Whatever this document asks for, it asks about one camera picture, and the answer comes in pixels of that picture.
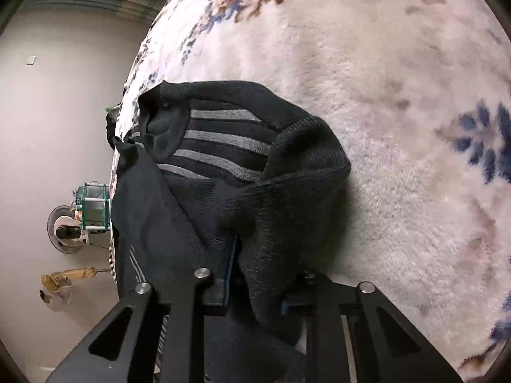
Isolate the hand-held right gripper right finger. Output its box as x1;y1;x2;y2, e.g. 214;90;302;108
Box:
279;271;466;383

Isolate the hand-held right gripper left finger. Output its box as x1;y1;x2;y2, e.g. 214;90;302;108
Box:
45;239;240;383

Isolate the dark striped sweater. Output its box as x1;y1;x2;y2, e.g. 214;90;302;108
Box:
107;80;352;383

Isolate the yellow plastic object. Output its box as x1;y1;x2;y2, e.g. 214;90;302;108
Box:
39;267;98;293

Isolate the teal storage rack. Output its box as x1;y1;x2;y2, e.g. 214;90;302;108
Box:
74;183;111;233

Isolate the round floor fan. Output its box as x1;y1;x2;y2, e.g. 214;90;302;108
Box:
47;205;86;255

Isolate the dark cloth pile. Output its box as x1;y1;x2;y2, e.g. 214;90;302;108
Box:
105;115;117;149

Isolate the floral bed blanket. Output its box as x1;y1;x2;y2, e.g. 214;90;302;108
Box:
110;0;511;383

